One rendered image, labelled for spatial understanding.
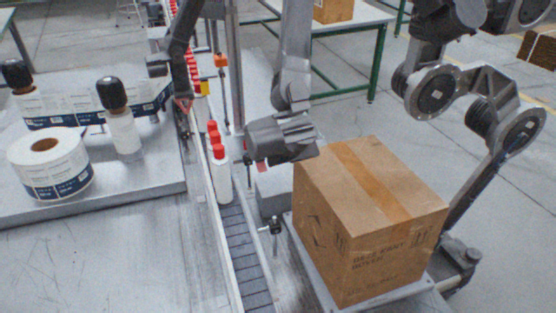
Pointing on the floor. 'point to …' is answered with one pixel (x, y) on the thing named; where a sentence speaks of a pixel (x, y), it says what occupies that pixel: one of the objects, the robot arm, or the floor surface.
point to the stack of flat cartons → (539, 47)
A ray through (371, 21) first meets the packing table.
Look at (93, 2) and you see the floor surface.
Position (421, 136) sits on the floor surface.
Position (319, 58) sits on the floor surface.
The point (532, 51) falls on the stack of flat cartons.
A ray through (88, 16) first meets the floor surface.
